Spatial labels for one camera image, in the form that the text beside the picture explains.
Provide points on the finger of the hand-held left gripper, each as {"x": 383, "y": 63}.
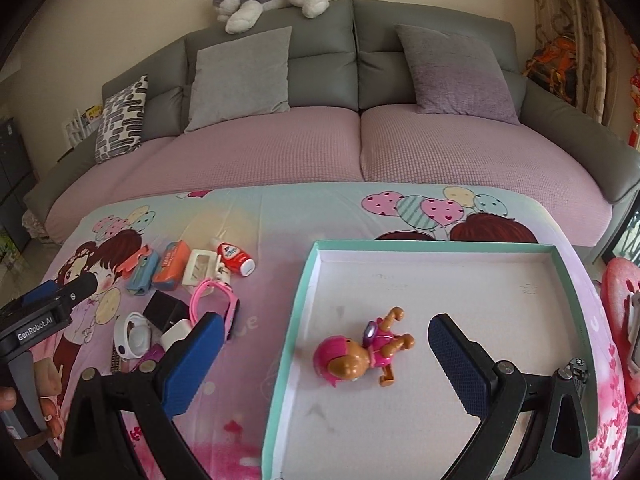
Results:
{"x": 80, "y": 286}
{"x": 40, "y": 292}

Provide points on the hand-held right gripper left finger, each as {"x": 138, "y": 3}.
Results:
{"x": 192, "y": 365}

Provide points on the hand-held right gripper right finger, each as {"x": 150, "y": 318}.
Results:
{"x": 457, "y": 365}

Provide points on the black power adapter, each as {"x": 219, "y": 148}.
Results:
{"x": 162, "y": 307}

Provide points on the pink watch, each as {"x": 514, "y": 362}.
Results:
{"x": 231, "y": 305}

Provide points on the gold rectangular lighter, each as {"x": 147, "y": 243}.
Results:
{"x": 115, "y": 360}

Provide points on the teal white shallow box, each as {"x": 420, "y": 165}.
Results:
{"x": 450, "y": 285}

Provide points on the pink puppy toy figure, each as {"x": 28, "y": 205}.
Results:
{"x": 350, "y": 360}

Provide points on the person's left hand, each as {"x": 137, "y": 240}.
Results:
{"x": 6, "y": 399}

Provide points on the white charger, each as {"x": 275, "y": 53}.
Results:
{"x": 175, "y": 332}

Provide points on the purple small item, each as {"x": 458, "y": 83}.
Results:
{"x": 150, "y": 357}

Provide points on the green box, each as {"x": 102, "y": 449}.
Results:
{"x": 7, "y": 247}

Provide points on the coral plastic clip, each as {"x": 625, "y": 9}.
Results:
{"x": 131, "y": 262}

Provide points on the white round case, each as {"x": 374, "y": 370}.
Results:
{"x": 137, "y": 340}

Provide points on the blue small case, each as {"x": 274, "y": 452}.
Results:
{"x": 142, "y": 272}

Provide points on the orange small box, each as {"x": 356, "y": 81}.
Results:
{"x": 170, "y": 265}

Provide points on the white plastic holder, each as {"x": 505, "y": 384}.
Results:
{"x": 200, "y": 267}

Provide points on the red white small bottle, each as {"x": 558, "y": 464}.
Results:
{"x": 237, "y": 259}

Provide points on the black cabinet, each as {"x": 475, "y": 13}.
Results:
{"x": 15, "y": 180}

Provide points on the cartoon printed blanket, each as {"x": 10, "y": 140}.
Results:
{"x": 280, "y": 230}

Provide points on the white book rack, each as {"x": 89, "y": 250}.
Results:
{"x": 80, "y": 125}

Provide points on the black white patterned cushion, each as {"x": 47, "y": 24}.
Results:
{"x": 122, "y": 120}

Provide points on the phone on pink stand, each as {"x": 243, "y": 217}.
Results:
{"x": 617, "y": 300}

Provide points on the black iron stand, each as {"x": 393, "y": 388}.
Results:
{"x": 627, "y": 240}

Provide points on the pink sofa cover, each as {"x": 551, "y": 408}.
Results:
{"x": 250, "y": 150}

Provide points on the light grey cushion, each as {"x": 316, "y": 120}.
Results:
{"x": 240, "y": 80}

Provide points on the purple grey cushion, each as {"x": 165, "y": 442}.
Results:
{"x": 450, "y": 70}

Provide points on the red knot decoration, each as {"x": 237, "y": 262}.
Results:
{"x": 635, "y": 110}

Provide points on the orange backpack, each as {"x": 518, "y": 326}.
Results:
{"x": 552, "y": 67}

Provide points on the grey sofa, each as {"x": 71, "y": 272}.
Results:
{"x": 320, "y": 60}

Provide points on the beige patterned curtain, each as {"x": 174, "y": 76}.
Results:
{"x": 565, "y": 5}

